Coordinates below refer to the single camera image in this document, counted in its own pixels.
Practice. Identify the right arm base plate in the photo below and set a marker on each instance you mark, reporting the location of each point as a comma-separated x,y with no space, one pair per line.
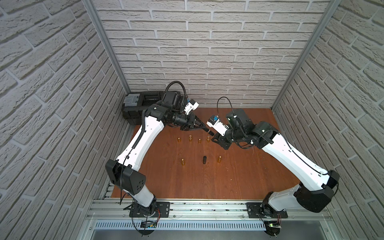
253,210

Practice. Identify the black grey toolbox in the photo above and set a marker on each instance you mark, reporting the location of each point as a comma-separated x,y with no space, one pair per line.
135,103

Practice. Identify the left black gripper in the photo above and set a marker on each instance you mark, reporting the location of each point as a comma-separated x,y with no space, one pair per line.
190,122

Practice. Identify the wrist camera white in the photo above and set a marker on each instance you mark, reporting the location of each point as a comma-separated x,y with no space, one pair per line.
215,123
190,106

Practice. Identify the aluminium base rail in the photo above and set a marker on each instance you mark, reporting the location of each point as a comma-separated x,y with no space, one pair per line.
183,209

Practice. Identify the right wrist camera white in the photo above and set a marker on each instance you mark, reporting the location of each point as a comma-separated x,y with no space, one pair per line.
215,123

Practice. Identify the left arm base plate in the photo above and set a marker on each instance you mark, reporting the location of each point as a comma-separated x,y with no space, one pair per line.
162,209

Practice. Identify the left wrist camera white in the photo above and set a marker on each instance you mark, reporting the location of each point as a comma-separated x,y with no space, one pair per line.
190,106

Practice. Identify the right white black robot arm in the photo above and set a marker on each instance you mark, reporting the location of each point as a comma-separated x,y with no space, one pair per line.
317,186

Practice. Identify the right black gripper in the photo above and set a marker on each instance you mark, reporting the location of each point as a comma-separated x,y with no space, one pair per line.
219,140

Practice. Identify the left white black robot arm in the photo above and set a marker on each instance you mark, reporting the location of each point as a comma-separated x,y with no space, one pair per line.
174,109

